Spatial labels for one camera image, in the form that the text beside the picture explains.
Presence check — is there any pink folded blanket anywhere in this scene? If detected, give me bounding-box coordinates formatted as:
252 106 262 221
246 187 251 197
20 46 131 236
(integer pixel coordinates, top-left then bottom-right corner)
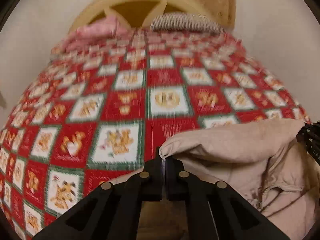
59 15 129 52

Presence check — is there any beige puffer jacket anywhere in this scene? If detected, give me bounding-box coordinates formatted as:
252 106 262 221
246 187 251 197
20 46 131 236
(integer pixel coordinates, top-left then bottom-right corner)
109 119 320 240

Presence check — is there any red patchwork teddy bear quilt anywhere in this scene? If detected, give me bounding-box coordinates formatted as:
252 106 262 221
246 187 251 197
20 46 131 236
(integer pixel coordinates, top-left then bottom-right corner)
1 30 308 239

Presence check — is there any cream wooden headboard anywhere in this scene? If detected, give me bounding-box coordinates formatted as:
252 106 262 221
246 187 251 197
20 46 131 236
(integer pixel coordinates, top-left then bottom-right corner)
69 0 213 32

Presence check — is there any striped pillow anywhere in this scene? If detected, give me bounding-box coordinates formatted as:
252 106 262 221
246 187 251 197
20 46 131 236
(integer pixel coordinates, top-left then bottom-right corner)
150 12 225 34

